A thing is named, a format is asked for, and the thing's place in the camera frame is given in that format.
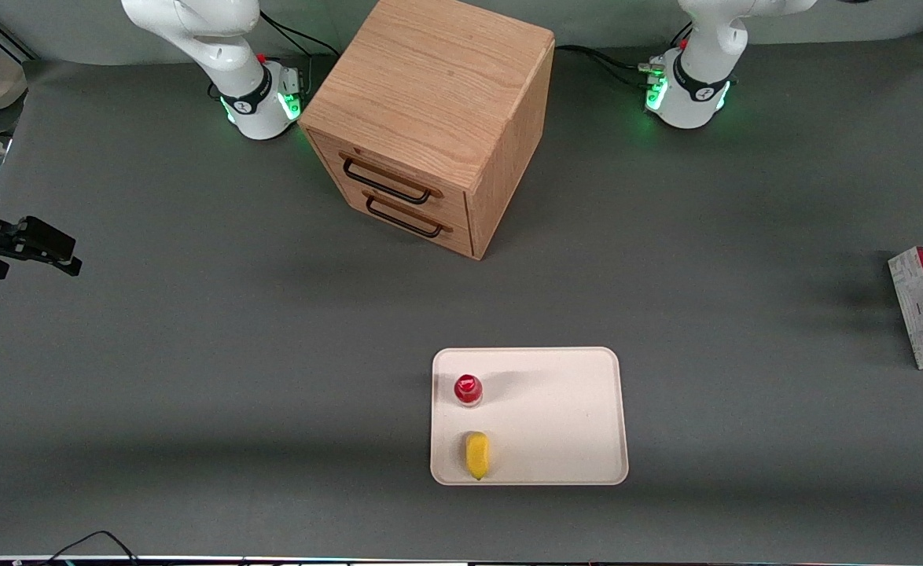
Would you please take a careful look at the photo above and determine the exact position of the wooden drawer front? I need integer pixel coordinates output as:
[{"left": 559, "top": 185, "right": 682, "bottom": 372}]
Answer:
[
  {"left": 307, "top": 129, "right": 473, "bottom": 230},
  {"left": 334, "top": 186, "right": 475, "bottom": 259}
]

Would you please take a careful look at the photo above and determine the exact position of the black cable at left arm base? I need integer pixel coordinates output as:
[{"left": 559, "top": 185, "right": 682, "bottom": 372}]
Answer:
[{"left": 554, "top": 44, "right": 660, "bottom": 89}]

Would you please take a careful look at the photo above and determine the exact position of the black metal drawer handle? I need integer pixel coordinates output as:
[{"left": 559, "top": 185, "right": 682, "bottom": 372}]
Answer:
[
  {"left": 342, "top": 157, "right": 434, "bottom": 206},
  {"left": 364, "top": 195, "right": 444, "bottom": 239}
]

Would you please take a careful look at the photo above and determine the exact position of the cream plastic tray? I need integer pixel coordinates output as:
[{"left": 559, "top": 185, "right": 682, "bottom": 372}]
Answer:
[{"left": 430, "top": 347, "right": 630, "bottom": 487}]

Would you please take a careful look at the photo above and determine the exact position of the thin black loose cable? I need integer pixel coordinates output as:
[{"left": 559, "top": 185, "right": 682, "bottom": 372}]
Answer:
[{"left": 35, "top": 530, "right": 142, "bottom": 566}]

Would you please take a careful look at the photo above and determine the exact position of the yellow plastic banana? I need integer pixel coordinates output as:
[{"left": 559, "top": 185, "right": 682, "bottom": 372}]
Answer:
[{"left": 465, "top": 430, "right": 491, "bottom": 481}]

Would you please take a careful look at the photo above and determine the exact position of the black cable at arm base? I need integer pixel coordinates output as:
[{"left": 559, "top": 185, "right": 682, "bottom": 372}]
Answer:
[
  {"left": 259, "top": 11, "right": 340, "bottom": 62},
  {"left": 554, "top": 44, "right": 660, "bottom": 89}
]

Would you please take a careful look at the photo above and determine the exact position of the light wooden drawer cabinet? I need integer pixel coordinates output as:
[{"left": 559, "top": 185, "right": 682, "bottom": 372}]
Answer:
[{"left": 298, "top": 0, "right": 556, "bottom": 261}]

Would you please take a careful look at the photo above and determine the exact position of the black cable at right arm base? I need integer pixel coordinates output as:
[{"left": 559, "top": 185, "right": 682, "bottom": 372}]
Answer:
[{"left": 259, "top": 11, "right": 340, "bottom": 62}]

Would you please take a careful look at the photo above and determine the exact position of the red capped small bottle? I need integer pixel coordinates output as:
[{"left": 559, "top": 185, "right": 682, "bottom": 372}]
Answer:
[{"left": 453, "top": 373, "right": 484, "bottom": 408}]

